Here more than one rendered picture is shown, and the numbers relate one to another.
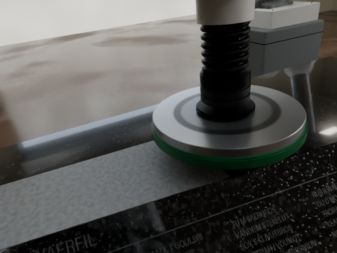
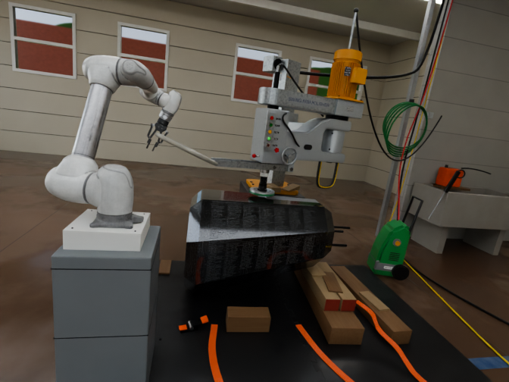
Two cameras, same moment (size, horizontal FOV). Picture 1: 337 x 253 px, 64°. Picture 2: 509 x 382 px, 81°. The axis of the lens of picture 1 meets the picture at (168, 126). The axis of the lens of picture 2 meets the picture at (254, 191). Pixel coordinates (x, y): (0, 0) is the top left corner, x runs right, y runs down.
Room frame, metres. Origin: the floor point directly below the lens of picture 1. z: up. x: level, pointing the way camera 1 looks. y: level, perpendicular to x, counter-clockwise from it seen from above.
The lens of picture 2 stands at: (2.79, 0.25, 1.44)
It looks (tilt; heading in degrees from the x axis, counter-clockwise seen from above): 13 degrees down; 189
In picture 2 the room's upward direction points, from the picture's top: 7 degrees clockwise
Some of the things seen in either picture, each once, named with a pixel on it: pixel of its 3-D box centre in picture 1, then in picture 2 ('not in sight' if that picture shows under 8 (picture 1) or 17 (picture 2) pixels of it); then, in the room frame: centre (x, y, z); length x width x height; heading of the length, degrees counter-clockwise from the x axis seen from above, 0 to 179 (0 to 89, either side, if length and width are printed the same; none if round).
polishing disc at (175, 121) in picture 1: (224, 112); (262, 190); (0.35, -0.08, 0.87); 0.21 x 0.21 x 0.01
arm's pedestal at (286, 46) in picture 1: (263, 90); (113, 309); (1.56, -0.61, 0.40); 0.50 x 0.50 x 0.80; 22
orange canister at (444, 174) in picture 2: not in sight; (452, 176); (-1.93, 2.34, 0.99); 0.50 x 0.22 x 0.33; 112
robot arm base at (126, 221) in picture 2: (266, 0); (119, 216); (1.55, -0.60, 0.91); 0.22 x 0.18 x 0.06; 116
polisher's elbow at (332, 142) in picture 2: not in sight; (332, 141); (-0.04, 0.45, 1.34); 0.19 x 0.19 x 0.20
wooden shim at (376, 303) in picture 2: not in sight; (373, 300); (0.45, 0.96, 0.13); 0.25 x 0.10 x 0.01; 29
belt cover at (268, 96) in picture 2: not in sight; (310, 105); (0.15, 0.20, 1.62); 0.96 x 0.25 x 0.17; 126
